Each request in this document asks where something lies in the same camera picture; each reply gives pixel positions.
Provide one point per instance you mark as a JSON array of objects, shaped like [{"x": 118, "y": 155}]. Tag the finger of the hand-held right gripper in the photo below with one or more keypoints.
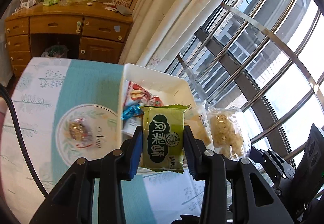
[{"x": 276, "y": 163}]

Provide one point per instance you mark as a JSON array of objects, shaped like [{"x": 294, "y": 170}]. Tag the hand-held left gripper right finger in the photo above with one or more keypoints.
[{"x": 191, "y": 160}]

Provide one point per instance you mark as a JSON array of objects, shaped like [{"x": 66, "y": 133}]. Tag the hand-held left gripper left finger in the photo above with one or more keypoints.
[{"x": 135, "y": 155}]

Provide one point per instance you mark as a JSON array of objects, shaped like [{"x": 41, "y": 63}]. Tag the green cake packet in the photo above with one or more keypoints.
[{"x": 162, "y": 138}]

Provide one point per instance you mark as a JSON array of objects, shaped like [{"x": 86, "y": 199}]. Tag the zip bag of yellow wafers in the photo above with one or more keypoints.
[{"x": 201, "y": 122}]

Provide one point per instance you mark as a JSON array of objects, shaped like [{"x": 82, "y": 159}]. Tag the blue candy wrapper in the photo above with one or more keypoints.
[{"x": 130, "y": 111}]

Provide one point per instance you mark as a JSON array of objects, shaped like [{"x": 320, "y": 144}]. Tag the clear bag of puffed snack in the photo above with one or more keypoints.
[{"x": 226, "y": 132}]

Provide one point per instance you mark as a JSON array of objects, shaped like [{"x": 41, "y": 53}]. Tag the red and blue cookie box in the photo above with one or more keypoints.
[{"x": 138, "y": 95}]

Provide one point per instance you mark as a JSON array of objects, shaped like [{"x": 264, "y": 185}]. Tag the white plastic bin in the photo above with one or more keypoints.
[{"x": 157, "y": 79}]

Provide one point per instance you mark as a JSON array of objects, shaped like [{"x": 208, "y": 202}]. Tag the round leaf-print plate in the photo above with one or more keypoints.
[{"x": 101, "y": 117}]

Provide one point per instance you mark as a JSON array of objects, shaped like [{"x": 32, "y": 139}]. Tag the brown nut candy clear wrapper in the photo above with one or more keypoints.
[{"x": 78, "y": 130}]

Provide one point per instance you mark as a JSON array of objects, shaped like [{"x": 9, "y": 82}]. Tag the window with metal grille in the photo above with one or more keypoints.
[{"x": 265, "y": 36}]

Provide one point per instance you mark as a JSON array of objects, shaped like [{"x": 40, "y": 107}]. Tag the plastic bag under desk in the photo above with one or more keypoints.
[{"x": 54, "y": 51}]

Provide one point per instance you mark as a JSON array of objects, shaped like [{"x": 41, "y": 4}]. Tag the grey cloth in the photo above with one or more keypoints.
[{"x": 124, "y": 10}]

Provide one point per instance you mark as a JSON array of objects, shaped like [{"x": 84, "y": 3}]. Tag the cream curtain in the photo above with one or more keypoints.
[{"x": 177, "y": 11}]

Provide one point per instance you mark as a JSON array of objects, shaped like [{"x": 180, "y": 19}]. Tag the wooden desk with drawers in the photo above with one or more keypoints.
[{"x": 60, "y": 24}]

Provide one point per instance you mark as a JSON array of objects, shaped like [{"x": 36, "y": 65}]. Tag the green tissue pack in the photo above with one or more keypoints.
[{"x": 52, "y": 0}]

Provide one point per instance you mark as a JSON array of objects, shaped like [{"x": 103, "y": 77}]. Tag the white charger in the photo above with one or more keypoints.
[{"x": 27, "y": 2}]

